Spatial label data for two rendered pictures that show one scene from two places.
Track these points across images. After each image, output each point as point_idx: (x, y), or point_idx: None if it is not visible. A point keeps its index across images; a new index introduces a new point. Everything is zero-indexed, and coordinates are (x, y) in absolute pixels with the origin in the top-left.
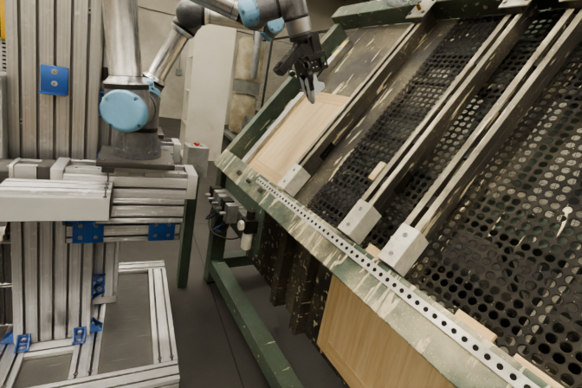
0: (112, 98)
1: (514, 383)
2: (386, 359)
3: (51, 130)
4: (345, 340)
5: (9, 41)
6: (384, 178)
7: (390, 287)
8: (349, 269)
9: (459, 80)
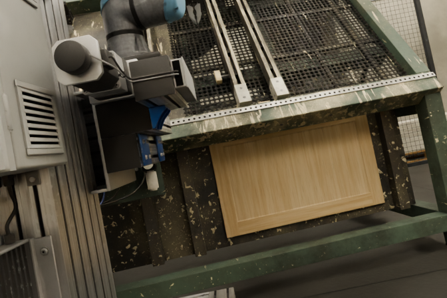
0: None
1: (355, 89)
2: (283, 179)
3: (49, 40)
4: (250, 204)
5: None
6: (234, 71)
7: (295, 102)
8: (269, 112)
9: (216, 22)
